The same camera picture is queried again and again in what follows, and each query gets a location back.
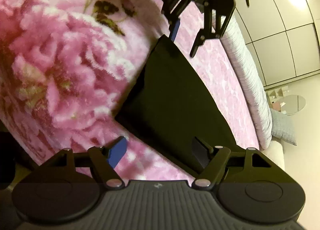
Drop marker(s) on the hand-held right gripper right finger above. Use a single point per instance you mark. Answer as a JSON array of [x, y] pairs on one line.
[[200, 152]]

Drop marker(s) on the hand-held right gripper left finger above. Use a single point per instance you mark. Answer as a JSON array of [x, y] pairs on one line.
[[117, 152]]

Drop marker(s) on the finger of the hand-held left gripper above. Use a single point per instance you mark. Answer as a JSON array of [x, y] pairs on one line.
[[175, 29], [197, 44]]

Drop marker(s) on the black pants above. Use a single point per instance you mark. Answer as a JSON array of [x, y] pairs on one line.
[[175, 100]]

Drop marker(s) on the white ribbed quilt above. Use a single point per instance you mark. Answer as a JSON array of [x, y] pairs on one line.
[[250, 75]]

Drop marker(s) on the cream padded headboard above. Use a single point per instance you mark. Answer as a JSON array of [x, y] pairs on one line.
[[273, 152]]

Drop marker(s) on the grey pillow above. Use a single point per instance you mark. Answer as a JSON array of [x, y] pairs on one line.
[[283, 127]]

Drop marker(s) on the cream panelled wardrobe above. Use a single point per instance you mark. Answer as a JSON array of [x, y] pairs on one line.
[[282, 20]]

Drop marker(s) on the white dresser shelf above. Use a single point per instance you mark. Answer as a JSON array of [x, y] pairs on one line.
[[275, 97]]

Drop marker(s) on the oval mirror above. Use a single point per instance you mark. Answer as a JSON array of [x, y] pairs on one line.
[[293, 105]]

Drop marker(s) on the pink floral blanket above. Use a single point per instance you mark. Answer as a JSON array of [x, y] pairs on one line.
[[62, 57]]

